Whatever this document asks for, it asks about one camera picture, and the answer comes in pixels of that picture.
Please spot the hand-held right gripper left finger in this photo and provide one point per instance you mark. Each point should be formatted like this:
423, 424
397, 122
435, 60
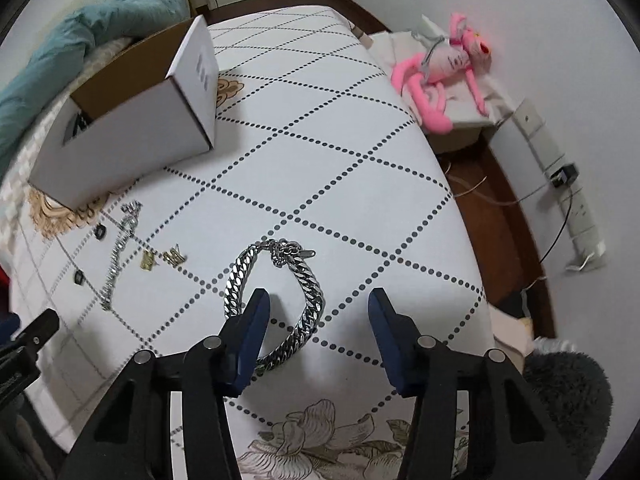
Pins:
252, 325

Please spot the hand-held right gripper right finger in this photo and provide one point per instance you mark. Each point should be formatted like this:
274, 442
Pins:
387, 325

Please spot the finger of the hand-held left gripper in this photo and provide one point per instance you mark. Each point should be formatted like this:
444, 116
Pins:
35, 332

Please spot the white cardboard box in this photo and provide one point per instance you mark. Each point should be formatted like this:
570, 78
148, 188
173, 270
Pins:
145, 125

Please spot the gold earring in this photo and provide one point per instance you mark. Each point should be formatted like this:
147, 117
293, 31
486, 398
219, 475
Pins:
174, 256
147, 260

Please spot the dotted floral bed sheet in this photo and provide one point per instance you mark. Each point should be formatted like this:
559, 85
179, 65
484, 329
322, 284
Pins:
310, 160

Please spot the grey fluffy rug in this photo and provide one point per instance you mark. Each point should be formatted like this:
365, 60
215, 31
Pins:
567, 410

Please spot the white power strip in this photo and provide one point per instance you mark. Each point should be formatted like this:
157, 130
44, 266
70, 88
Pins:
560, 180

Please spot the black charger plug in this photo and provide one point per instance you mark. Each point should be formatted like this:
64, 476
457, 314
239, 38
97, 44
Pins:
564, 176

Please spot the pink plush toy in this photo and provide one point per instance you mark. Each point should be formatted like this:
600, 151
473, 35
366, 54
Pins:
440, 75

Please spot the teal blanket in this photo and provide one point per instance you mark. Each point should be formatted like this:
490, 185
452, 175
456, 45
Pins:
60, 45

